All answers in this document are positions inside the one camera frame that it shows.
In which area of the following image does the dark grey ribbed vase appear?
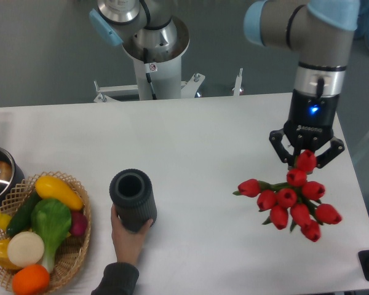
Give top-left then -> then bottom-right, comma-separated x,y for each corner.
109,168 -> 157,232

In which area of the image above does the person's hand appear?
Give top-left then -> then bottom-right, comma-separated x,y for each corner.
111,205 -> 154,266

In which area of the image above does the dark green cucumber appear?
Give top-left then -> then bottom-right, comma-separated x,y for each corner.
6,191 -> 42,237

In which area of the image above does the green bok choy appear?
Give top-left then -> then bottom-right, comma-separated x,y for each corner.
31,199 -> 71,273

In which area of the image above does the white round onion slice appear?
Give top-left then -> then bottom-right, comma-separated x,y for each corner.
7,231 -> 44,268

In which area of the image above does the small yellow banana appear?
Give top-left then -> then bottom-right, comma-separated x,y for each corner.
0,210 -> 12,232

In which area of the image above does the yellow squash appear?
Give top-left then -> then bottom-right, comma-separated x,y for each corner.
34,175 -> 84,211

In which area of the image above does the yellow bell pepper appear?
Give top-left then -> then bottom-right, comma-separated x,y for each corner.
0,238 -> 20,270

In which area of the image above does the dark grey sleeved forearm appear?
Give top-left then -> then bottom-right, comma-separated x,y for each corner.
91,262 -> 139,295

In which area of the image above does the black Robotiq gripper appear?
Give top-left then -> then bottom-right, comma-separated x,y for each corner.
269,90 -> 345,170

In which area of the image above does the red radish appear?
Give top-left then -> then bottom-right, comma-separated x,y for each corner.
69,211 -> 88,237

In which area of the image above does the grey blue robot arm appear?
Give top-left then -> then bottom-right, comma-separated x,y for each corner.
89,1 -> 360,168

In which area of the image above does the red tulip bouquet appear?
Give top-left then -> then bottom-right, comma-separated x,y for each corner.
233,149 -> 343,242

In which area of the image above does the orange fruit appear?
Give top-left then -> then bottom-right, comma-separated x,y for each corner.
12,264 -> 50,295

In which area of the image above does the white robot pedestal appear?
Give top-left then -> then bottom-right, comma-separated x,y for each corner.
123,16 -> 189,100

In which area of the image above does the white metal base frame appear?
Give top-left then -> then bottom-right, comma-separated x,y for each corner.
93,68 -> 244,103

